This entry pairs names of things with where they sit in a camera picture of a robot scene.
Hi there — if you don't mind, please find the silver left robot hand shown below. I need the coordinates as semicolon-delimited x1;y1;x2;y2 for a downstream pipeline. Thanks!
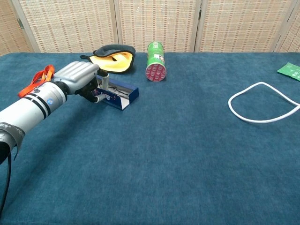
52;61;110;104

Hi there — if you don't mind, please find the blue glasses case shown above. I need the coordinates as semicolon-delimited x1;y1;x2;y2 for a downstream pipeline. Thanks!
95;75;139;111

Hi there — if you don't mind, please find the yellow and grey cloth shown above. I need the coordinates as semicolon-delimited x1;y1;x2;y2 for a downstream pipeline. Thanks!
80;44;136;75

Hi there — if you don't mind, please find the green chip can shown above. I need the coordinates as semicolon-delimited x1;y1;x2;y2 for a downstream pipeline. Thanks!
145;41;167;83

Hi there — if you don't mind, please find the woven bamboo folding screen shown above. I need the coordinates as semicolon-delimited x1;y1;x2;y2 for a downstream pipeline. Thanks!
0;0;300;56

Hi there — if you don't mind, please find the teal table mat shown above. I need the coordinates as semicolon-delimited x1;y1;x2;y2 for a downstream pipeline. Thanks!
0;52;300;225

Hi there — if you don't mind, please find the green sachet packet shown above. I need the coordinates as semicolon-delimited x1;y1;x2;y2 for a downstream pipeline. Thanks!
276;62;300;82

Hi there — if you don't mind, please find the orange lanyard strap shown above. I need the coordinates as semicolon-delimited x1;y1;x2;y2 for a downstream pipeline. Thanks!
17;64;56;98

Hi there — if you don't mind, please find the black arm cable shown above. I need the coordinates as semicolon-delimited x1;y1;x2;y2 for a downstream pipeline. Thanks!
0;153;12;215

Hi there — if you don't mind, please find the white cable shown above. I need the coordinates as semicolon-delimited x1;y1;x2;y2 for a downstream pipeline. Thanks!
228;82;300;124

